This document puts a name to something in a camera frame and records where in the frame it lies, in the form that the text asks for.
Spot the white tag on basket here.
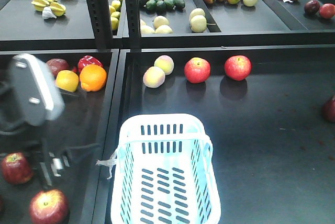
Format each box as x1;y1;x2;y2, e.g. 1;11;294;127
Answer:
95;149;117;180

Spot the dark red apple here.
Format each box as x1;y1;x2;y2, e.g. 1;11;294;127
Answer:
1;152;34;185
321;96;335;122

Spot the white garlic bulb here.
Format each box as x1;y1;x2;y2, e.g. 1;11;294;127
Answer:
42;7;57;20

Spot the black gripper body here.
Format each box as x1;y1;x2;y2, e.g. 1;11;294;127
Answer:
9;53;65;126

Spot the light blue plastic basket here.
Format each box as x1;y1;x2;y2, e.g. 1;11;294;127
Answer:
110;114;221;223

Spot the bright red apple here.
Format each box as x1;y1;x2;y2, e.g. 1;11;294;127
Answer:
184;57;210;84
224;55;252;81

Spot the pale yellow pear right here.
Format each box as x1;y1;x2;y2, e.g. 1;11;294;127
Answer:
189;8;207;33

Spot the row of yellow lemons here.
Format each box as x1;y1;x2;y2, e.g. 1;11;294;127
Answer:
109;0;123;31

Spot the red green apple back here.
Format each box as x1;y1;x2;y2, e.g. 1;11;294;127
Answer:
46;58;70;77

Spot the orange with navel right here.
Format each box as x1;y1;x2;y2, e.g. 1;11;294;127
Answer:
80;64;107;92

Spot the bright red apple right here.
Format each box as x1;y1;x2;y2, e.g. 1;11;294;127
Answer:
224;55;252;81

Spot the red yellow apple front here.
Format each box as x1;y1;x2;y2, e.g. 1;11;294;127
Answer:
29;189;69;223

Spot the bright red apple middle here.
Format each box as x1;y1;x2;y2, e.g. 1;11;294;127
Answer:
184;57;210;84

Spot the yellow starfruit left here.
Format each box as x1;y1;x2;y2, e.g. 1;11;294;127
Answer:
31;0;50;12

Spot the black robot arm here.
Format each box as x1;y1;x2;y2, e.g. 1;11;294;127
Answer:
1;53;104;190

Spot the peach back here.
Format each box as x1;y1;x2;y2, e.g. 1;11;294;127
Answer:
154;55;174;75

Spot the peach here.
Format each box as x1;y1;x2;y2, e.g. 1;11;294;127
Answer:
143;66;165;88
154;55;174;75

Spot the dark red apple left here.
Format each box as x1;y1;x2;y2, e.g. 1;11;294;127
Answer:
1;152;34;185

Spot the black wooden produce stand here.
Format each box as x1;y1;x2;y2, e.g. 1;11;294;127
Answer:
1;0;334;223

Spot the dark red apple far right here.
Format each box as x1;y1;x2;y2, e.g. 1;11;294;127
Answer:
321;96;335;122

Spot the yellow starfruit right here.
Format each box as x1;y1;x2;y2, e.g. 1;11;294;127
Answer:
49;2;66;17

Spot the peach front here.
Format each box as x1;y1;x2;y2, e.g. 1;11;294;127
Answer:
143;66;165;88

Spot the yellow starfruit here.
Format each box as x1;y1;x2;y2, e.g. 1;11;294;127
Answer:
31;0;50;12
49;2;66;17

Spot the yellow round fruit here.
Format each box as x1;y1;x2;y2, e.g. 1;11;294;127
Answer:
55;70;79;92

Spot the red bell pepper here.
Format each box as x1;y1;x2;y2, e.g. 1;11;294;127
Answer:
77;55;104;72

